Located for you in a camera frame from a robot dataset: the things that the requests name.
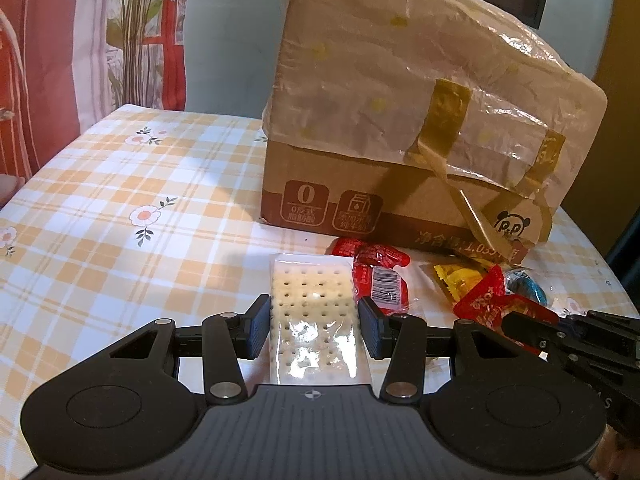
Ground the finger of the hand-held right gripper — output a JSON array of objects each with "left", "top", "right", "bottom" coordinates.
[
  {"left": 501, "top": 311, "right": 576, "bottom": 361},
  {"left": 567, "top": 310, "right": 640, "bottom": 348}
]

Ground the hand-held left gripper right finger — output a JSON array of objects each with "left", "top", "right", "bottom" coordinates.
[{"left": 358, "top": 297, "right": 539, "bottom": 404}]

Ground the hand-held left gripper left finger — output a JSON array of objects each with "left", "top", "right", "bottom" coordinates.
[{"left": 107, "top": 294, "right": 274, "bottom": 405}]

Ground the clear-wrapped cracker packet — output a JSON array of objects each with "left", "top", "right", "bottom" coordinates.
[{"left": 267, "top": 252, "right": 374, "bottom": 387}]

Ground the yellow snack packet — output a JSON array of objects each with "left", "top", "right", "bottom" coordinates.
[{"left": 432, "top": 262, "right": 494, "bottom": 304}]

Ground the plastic-lined cardboard box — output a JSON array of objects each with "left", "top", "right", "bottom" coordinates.
[{"left": 259, "top": 0, "right": 609, "bottom": 267}]

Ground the red barcode snack packet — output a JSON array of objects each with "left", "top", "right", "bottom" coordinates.
[{"left": 352, "top": 259, "right": 412, "bottom": 312}]

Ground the blue snack packet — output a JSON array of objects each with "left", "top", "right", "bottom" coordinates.
[{"left": 502, "top": 266, "right": 549, "bottom": 306}]

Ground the checked floral tablecloth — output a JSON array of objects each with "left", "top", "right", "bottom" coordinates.
[{"left": 0, "top": 104, "right": 640, "bottom": 480}]

